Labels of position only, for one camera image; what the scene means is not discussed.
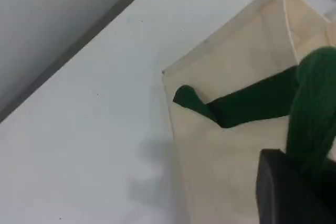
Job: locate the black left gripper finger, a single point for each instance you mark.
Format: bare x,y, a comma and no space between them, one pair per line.
283,197

